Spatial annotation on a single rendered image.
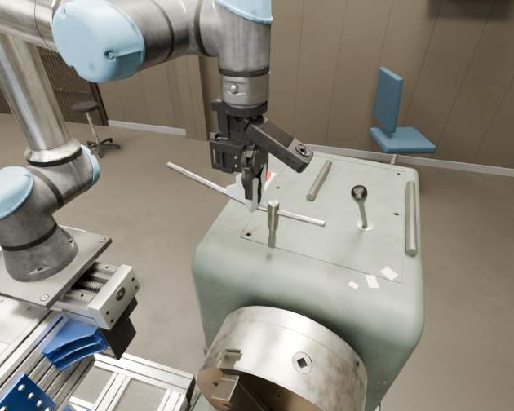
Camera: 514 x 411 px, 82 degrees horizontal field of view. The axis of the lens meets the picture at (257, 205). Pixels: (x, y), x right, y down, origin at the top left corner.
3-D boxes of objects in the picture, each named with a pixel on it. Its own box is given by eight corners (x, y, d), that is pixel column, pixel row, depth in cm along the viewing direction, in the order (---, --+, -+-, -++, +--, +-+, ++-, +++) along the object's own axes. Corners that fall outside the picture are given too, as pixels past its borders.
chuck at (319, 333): (216, 349, 77) (236, 281, 56) (331, 411, 72) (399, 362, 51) (210, 362, 74) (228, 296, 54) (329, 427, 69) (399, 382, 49)
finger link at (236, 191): (231, 205, 60) (229, 165, 55) (258, 213, 58) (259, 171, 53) (223, 214, 58) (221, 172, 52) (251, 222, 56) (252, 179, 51)
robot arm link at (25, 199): (-19, 239, 66) (-58, 189, 58) (36, 205, 76) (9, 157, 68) (20, 253, 63) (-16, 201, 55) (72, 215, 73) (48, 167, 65)
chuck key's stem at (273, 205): (278, 244, 63) (281, 200, 56) (274, 250, 62) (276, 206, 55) (268, 240, 64) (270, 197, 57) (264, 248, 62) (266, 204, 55)
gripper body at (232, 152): (230, 153, 58) (227, 90, 51) (272, 161, 56) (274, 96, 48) (211, 172, 52) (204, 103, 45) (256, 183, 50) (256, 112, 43)
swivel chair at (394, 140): (414, 172, 331) (451, 70, 267) (419, 202, 287) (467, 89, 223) (356, 163, 346) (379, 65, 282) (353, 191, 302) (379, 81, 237)
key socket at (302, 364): (284, 362, 50) (288, 355, 48) (300, 355, 51) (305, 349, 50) (293, 383, 48) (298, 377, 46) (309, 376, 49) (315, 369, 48)
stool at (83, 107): (128, 143, 389) (116, 99, 355) (107, 159, 354) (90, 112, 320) (96, 139, 397) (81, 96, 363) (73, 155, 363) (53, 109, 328)
